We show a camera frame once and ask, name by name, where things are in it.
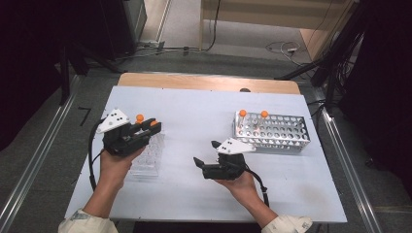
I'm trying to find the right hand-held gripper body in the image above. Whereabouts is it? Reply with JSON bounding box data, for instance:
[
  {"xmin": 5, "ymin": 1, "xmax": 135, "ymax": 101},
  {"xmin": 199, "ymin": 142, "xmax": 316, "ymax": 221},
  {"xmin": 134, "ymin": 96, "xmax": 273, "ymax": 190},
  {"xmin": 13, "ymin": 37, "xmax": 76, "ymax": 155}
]
[{"xmin": 202, "ymin": 138, "xmax": 257, "ymax": 182}]

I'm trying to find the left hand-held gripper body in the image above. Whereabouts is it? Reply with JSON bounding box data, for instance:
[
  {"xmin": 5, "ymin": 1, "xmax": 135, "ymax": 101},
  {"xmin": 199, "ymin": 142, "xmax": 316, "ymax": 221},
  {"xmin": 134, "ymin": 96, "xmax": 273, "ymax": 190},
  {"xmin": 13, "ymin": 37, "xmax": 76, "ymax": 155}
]
[{"xmin": 96, "ymin": 108, "xmax": 151, "ymax": 157}]

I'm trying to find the clear plastic tube rack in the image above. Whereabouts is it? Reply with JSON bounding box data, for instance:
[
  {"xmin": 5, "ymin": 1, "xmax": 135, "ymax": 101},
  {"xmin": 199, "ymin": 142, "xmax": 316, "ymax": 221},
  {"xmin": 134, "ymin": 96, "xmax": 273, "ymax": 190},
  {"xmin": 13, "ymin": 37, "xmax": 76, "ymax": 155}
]
[{"xmin": 129, "ymin": 130, "xmax": 166, "ymax": 179}]

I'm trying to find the perforated metal tube rack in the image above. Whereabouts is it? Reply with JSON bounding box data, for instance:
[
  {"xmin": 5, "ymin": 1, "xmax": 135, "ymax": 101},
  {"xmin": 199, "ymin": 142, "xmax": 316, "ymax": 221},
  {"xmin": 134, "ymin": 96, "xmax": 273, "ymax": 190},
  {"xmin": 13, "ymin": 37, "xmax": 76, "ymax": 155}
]
[{"xmin": 231, "ymin": 111, "xmax": 311, "ymax": 154}]

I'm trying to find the person's right hand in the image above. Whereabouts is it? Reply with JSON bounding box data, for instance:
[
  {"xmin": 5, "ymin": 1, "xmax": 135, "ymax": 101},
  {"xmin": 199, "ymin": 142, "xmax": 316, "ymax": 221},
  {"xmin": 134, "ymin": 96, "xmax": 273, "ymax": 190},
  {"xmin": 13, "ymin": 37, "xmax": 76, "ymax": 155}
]
[{"xmin": 215, "ymin": 172, "xmax": 263, "ymax": 210}]

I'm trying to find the person's left hand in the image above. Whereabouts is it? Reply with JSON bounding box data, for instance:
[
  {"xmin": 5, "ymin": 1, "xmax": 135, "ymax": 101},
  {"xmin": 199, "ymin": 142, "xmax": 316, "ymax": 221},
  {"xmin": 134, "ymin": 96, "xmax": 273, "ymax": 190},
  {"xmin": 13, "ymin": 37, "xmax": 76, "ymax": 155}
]
[{"xmin": 98, "ymin": 147, "xmax": 146, "ymax": 192}]

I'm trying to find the white board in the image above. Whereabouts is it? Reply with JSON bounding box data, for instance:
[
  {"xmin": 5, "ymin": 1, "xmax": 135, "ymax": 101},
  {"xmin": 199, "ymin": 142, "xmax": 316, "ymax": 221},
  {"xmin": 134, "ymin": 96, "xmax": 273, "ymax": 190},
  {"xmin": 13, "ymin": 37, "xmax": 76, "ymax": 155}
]
[{"xmin": 64, "ymin": 85, "xmax": 348, "ymax": 223}]

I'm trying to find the wooden table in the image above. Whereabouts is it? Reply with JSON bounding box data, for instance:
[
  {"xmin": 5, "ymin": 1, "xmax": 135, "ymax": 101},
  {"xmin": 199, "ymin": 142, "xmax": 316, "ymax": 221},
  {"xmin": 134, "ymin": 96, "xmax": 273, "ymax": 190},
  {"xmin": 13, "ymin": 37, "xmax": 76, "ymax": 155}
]
[{"xmin": 117, "ymin": 72, "xmax": 301, "ymax": 95}]

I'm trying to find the person's cream right sleeve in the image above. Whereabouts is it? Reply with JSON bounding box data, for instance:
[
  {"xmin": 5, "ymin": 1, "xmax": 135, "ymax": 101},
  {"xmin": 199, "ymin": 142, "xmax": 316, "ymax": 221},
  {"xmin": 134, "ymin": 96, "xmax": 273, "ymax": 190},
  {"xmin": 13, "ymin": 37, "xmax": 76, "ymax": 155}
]
[{"xmin": 260, "ymin": 215, "xmax": 314, "ymax": 233}]

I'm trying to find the person's cream sleeve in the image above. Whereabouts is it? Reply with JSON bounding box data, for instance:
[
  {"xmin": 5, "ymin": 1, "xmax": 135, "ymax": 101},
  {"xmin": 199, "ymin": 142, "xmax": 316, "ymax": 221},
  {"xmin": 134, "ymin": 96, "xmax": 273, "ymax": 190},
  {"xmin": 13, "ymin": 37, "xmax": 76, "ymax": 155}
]
[
  {"xmin": 57, "ymin": 208, "xmax": 120, "ymax": 233},
  {"xmin": 260, "ymin": 215, "xmax": 314, "ymax": 233}
]

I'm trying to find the person's cream left sleeve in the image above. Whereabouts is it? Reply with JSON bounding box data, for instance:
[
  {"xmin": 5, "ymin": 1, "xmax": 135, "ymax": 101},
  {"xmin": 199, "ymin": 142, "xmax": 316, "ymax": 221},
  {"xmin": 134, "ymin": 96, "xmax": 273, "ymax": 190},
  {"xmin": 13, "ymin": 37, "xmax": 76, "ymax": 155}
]
[{"xmin": 57, "ymin": 208, "xmax": 120, "ymax": 233}]

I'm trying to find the black metal stand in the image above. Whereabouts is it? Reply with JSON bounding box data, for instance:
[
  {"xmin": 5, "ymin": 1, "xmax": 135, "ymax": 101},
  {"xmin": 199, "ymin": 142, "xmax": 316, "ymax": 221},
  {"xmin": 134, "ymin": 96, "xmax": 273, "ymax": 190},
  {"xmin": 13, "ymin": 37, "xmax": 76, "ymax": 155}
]
[{"xmin": 57, "ymin": 42, "xmax": 124, "ymax": 106}]

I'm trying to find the black cabinet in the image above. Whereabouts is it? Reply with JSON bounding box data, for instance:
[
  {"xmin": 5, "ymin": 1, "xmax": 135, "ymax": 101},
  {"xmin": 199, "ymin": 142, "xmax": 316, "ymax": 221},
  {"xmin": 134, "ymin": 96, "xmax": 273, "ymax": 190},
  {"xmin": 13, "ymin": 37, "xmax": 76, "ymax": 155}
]
[{"xmin": 96, "ymin": 0, "xmax": 148, "ymax": 61}]

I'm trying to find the dark curtain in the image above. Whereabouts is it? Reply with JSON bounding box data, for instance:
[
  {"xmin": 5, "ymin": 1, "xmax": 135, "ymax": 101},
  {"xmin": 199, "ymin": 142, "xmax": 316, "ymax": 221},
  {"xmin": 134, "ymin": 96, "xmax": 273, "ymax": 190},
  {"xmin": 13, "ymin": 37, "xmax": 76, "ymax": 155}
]
[
  {"xmin": 338, "ymin": 0, "xmax": 412, "ymax": 195},
  {"xmin": 0, "ymin": 0, "xmax": 108, "ymax": 151}
]

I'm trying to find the black tripod stand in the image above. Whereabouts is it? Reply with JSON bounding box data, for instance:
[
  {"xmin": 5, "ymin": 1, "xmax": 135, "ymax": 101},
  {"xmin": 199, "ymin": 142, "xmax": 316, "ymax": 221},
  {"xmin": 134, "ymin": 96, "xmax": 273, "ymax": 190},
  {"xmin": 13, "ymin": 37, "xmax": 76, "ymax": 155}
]
[{"xmin": 275, "ymin": 0, "xmax": 370, "ymax": 115}]

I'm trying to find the light wooden furniture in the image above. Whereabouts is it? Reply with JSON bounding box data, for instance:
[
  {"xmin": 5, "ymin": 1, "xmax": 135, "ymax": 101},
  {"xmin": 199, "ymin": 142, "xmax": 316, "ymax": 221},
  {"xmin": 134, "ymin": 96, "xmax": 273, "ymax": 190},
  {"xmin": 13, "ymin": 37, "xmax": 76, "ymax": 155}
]
[{"xmin": 198, "ymin": 0, "xmax": 361, "ymax": 61}]

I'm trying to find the left hand-held gripper black cable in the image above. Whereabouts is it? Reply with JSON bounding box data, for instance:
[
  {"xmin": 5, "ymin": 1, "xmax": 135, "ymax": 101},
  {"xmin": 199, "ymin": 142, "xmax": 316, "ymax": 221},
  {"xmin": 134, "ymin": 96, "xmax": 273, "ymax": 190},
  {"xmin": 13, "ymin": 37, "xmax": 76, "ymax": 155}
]
[{"xmin": 87, "ymin": 118, "xmax": 106, "ymax": 192}]

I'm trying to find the hand-held gripper black cable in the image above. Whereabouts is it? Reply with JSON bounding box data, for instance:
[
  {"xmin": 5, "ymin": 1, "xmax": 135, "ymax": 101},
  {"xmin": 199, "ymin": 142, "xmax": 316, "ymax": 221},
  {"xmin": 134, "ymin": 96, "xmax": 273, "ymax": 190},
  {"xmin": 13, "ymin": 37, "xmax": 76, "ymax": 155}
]
[
  {"xmin": 244, "ymin": 166, "xmax": 270, "ymax": 208},
  {"xmin": 87, "ymin": 118, "xmax": 106, "ymax": 192}
]

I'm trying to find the right hand-held gripper black cable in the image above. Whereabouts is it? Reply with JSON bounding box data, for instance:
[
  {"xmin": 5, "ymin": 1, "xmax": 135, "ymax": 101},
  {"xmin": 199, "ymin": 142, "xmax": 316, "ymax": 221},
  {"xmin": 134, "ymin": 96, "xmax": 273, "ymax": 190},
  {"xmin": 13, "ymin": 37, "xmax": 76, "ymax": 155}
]
[{"xmin": 244, "ymin": 166, "xmax": 270, "ymax": 208}]

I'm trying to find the aluminium floor rail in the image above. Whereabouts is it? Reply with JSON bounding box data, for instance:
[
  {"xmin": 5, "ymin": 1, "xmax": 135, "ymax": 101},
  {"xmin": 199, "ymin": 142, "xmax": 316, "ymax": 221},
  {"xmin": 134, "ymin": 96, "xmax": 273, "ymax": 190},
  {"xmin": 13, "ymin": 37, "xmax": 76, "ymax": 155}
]
[
  {"xmin": 310, "ymin": 86, "xmax": 385, "ymax": 233},
  {"xmin": 0, "ymin": 75, "xmax": 82, "ymax": 232}
]

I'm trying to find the black hanging cable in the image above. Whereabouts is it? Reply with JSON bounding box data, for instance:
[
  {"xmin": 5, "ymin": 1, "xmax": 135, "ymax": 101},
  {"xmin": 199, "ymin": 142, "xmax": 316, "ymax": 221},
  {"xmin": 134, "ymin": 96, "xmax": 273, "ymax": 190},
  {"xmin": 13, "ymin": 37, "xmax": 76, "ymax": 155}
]
[{"xmin": 197, "ymin": 0, "xmax": 223, "ymax": 52}]

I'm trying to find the white coiled cable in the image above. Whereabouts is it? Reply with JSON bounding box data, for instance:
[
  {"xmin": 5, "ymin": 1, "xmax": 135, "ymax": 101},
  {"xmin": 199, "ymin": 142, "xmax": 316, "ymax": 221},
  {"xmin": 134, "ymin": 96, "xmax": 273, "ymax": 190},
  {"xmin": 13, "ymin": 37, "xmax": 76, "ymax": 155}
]
[{"xmin": 265, "ymin": 41, "xmax": 304, "ymax": 66}]

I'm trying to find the black cable bundle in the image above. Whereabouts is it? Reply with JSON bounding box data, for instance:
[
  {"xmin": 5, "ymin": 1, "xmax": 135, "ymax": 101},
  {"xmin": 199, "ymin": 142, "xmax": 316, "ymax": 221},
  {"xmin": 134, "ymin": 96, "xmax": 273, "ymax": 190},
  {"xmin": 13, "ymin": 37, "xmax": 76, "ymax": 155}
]
[{"xmin": 333, "ymin": 32, "xmax": 363, "ymax": 95}]

